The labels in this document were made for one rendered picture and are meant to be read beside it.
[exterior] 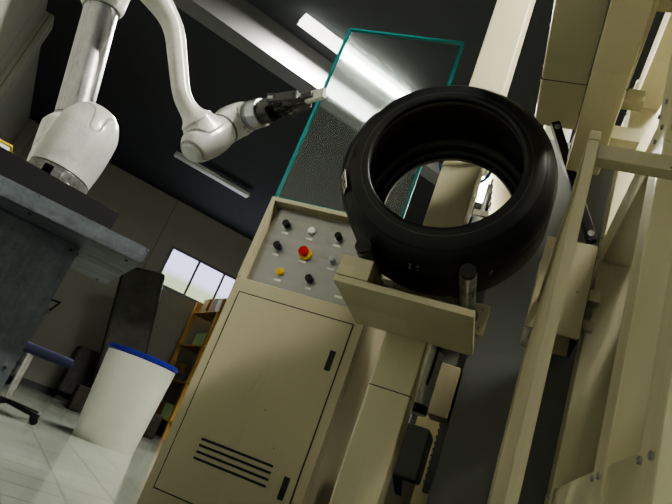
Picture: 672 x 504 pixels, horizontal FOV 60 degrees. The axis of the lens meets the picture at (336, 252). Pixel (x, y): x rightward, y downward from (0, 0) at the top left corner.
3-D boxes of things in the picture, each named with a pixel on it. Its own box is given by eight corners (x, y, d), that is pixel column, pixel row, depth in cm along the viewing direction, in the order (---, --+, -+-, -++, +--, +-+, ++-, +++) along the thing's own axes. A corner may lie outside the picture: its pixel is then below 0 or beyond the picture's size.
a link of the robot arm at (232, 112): (267, 124, 188) (244, 142, 179) (234, 134, 198) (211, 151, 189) (252, 93, 184) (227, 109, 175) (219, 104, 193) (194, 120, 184)
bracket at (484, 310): (358, 304, 187) (368, 277, 191) (482, 338, 175) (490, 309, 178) (357, 300, 184) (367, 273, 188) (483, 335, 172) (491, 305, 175)
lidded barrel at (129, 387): (124, 447, 437) (162, 366, 459) (150, 463, 395) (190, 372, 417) (56, 425, 409) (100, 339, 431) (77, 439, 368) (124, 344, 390)
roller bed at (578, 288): (519, 344, 184) (539, 261, 194) (568, 358, 179) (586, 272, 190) (525, 325, 167) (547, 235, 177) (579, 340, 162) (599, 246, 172)
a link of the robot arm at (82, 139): (34, 149, 138) (83, 80, 146) (20, 166, 152) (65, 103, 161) (97, 187, 146) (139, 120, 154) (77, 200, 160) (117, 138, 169)
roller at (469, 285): (469, 306, 177) (478, 317, 175) (456, 314, 177) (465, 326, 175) (470, 259, 146) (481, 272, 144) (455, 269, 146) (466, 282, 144)
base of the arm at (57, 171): (3, 155, 132) (17, 136, 134) (15, 189, 152) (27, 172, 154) (81, 193, 136) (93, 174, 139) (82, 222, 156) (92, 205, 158)
